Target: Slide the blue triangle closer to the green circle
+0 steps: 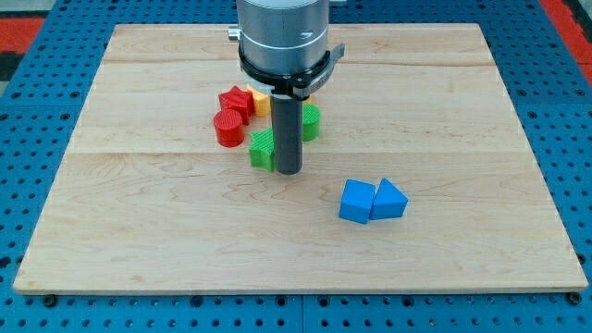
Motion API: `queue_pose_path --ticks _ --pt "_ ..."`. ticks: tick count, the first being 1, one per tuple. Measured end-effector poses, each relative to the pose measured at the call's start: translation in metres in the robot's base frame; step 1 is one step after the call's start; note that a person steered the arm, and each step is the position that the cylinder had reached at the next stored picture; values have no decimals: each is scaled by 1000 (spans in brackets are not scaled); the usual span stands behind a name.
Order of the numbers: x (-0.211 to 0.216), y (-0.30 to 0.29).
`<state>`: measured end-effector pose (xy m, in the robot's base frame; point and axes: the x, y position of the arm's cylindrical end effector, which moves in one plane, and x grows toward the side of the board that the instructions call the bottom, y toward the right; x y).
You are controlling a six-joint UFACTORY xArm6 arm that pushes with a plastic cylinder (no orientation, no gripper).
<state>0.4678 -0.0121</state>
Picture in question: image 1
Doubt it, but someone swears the blue cube block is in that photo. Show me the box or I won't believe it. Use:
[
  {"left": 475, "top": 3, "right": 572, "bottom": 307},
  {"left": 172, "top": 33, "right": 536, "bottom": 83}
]
[{"left": 339, "top": 179, "right": 376, "bottom": 224}]

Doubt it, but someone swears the red star block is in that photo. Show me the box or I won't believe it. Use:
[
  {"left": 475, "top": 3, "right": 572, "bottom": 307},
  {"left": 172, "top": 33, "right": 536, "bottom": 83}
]
[{"left": 218, "top": 86, "right": 254, "bottom": 125}]

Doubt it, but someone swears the yellow block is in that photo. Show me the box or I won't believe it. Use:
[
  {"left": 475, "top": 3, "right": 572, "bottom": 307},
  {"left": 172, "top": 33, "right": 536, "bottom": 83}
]
[{"left": 246, "top": 85, "right": 271, "bottom": 117}]

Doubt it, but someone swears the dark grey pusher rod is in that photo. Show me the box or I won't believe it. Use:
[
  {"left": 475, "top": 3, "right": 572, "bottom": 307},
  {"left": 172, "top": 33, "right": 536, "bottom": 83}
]
[{"left": 271, "top": 95, "right": 303, "bottom": 175}]

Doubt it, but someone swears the black mounting flange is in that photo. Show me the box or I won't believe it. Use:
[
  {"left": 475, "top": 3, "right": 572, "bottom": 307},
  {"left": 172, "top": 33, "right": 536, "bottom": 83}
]
[{"left": 239, "top": 43, "right": 346, "bottom": 101}]

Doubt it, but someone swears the green cylinder block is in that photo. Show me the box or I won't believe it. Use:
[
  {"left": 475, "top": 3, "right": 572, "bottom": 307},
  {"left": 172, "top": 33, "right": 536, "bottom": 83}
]
[{"left": 302, "top": 104, "right": 321, "bottom": 142}]

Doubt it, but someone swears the blue triangle block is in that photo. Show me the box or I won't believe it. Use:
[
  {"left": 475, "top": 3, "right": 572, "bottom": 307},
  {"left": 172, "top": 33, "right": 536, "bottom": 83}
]
[{"left": 369, "top": 179, "right": 409, "bottom": 220}]

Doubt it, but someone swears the wooden board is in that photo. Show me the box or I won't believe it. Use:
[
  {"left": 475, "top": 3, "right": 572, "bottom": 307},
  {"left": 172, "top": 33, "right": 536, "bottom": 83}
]
[{"left": 13, "top": 23, "right": 588, "bottom": 295}]

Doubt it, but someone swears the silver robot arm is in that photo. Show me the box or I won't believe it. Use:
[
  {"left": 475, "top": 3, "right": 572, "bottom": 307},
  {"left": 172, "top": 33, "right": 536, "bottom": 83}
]
[{"left": 236, "top": 0, "right": 329, "bottom": 75}]

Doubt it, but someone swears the red cylinder block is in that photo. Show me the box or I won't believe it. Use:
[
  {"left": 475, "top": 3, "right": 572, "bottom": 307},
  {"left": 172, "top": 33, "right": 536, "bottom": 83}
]
[{"left": 213, "top": 109, "right": 245, "bottom": 147}]

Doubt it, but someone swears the green star block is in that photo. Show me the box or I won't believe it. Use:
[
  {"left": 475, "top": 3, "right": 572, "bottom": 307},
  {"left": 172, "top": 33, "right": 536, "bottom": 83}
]
[{"left": 249, "top": 128, "right": 275, "bottom": 172}]

